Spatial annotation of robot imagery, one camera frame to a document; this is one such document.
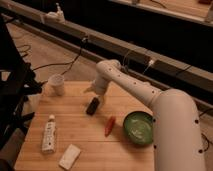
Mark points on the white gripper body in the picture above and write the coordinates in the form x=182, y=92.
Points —
x=99, y=87

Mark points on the black eraser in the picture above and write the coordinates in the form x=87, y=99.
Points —
x=91, y=109

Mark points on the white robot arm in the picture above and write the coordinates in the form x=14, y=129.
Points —
x=177, y=136

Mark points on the white ceramic cup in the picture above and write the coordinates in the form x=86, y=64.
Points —
x=56, y=81

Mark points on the orange carrot toy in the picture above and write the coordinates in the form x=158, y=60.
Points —
x=109, y=125

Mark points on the green bowl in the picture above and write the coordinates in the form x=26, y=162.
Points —
x=138, y=127

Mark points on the white tube with cap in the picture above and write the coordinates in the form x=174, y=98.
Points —
x=48, y=142

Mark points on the white sponge block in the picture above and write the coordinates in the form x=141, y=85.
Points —
x=69, y=157

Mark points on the black stand at left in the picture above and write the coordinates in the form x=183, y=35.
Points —
x=17, y=81

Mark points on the white clamp on rail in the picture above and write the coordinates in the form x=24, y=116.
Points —
x=58, y=15

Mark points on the long metal rail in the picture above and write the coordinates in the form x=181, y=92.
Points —
x=181, y=47

